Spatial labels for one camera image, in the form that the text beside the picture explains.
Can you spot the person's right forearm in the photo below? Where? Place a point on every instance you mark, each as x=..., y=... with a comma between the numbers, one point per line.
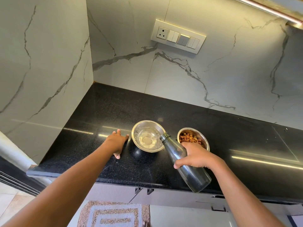
x=241, y=193

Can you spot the person's left hand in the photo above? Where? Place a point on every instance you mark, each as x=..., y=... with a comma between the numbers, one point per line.
x=116, y=143

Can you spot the smoky grey water bottle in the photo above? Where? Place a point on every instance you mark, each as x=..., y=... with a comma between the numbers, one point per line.
x=196, y=179

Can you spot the black sliding door frame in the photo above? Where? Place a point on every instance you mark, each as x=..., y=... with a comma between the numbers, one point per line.
x=21, y=179

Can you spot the brown white patterned floor mat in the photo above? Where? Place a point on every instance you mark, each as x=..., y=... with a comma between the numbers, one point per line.
x=113, y=215

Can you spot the person's right hand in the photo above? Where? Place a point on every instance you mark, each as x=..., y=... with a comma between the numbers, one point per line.
x=198, y=157

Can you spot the person's right foot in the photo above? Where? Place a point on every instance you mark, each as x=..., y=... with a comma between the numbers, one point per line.
x=146, y=224

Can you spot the person's left forearm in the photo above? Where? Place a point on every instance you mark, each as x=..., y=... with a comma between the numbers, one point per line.
x=66, y=186

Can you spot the grey lower cabinet door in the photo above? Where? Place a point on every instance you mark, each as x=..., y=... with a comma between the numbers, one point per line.
x=113, y=192
x=170, y=198

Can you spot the white wall switch panel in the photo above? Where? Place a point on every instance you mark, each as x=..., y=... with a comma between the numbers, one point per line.
x=178, y=36

